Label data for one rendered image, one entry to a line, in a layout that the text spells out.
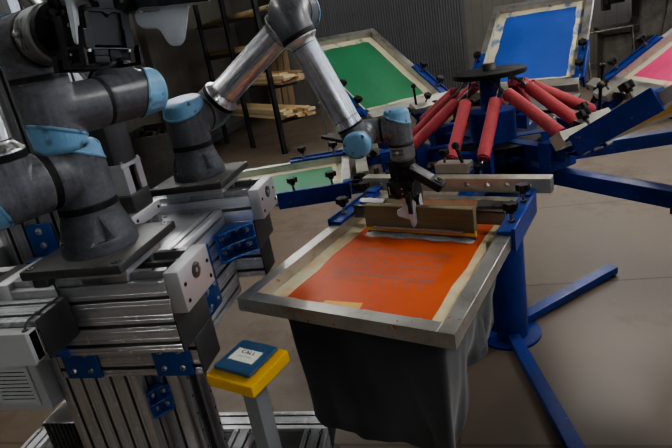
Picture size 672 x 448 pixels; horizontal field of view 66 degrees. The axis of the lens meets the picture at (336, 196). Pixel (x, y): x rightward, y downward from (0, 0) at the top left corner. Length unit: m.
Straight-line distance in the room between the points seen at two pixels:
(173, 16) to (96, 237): 0.58
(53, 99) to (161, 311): 0.49
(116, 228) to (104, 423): 0.73
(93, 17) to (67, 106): 0.20
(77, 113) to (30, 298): 0.55
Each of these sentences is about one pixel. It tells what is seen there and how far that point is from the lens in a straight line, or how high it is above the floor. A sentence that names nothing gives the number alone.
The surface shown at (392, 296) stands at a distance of 1.32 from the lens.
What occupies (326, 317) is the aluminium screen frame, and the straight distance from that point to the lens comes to 1.23.
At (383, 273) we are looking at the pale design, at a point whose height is 0.95.
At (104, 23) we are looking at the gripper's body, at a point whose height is 1.65.
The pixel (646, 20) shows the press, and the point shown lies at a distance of 9.46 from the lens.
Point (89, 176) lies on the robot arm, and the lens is 1.10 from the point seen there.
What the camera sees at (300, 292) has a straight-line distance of 1.41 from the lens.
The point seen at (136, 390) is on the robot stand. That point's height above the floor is 0.79.
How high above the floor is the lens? 1.60
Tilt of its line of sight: 18 degrees down
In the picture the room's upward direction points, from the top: 10 degrees counter-clockwise
